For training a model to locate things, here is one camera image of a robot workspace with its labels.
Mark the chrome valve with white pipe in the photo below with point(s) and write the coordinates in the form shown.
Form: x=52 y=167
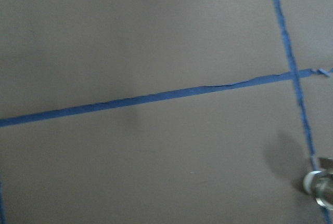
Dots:
x=318 y=184

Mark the brown paper table cover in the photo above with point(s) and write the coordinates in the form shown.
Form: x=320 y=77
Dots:
x=164 y=111

